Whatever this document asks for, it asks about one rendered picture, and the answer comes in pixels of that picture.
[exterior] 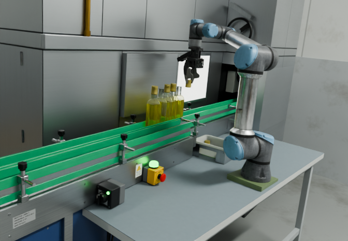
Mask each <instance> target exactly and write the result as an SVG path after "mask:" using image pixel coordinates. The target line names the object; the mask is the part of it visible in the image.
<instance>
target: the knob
mask: <svg viewBox="0 0 348 241"><path fill-rule="evenodd" d="M107 199H108V198H107V195H106V193H105V192H103V191H102V192H100V193H98V194H97V196H96V204H97V205H99V204H102V203H105V202H107Z"/></svg>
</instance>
